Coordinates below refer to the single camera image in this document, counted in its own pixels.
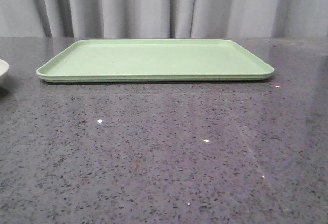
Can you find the cream speckled round plate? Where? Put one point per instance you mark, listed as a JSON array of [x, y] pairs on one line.
[[4, 68]]

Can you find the light green plastic tray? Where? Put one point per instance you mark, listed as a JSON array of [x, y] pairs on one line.
[[141, 60]]

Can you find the grey pleated curtain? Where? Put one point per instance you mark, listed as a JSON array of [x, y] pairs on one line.
[[163, 18]]

